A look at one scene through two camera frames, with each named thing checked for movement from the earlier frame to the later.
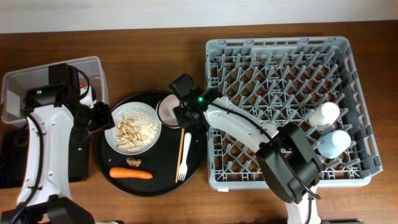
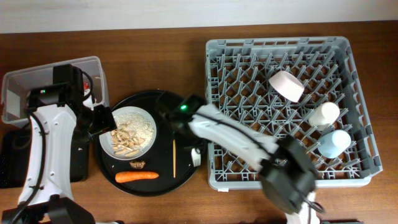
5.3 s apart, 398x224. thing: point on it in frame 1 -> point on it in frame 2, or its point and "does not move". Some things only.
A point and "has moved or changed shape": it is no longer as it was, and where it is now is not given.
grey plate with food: (137, 128) has moved or changed shape
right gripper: (178, 111) -> (200, 143)
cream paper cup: (324, 116) does not move
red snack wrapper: (83, 84) does not move
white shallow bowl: (165, 112) has moved or changed shape
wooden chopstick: (180, 155) -> (174, 158)
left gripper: (106, 121) does not move
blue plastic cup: (333, 144) does not move
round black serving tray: (171, 165) does not move
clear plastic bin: (15, 84) does not move
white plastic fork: (183, 169) -> (196, 156)
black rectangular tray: (14, 154) does not move
